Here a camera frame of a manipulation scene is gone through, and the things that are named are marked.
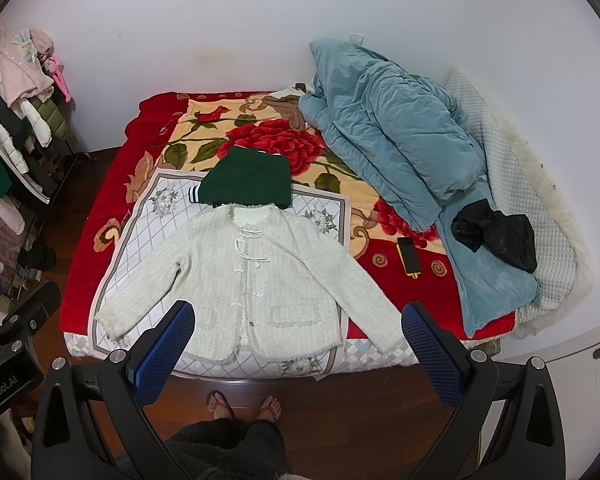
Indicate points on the red floral blanket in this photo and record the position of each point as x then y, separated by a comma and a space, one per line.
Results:
194, 131

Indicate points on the white fuzzy jacket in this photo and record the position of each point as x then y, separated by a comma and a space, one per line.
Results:
258, 276

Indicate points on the white textured mattress pad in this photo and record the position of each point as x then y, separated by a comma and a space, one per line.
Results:
521, 185

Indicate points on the person's right foot sandal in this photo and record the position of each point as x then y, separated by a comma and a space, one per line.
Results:
270, 409

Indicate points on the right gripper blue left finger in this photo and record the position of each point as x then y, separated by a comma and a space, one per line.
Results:
155, 354

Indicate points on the white diamond-pattern mat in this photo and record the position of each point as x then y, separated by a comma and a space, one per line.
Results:
169, 200

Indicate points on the white cabinet with handle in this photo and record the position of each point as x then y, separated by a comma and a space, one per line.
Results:
571, 351

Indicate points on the folded dark green sweater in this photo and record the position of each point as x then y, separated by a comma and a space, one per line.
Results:
247, 177

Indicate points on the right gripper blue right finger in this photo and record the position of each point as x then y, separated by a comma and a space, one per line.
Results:
440, 354

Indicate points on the black phone yellow case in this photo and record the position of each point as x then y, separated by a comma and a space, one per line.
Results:
409, 257

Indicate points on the person's foot sandal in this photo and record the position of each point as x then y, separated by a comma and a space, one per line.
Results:
218, 406
270, 409

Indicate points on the black plastic bag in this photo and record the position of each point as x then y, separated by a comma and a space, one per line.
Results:
509, 238

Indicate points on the dark fuzzy trousers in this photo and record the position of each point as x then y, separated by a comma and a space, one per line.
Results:
229, 448

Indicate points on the clothes rack with garments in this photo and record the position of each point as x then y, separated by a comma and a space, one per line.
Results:
37, 147

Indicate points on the blue quilted duvet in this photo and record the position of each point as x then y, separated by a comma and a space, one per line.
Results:
408, 137

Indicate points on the person's left foot sandal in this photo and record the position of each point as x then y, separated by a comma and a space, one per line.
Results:
218, 406

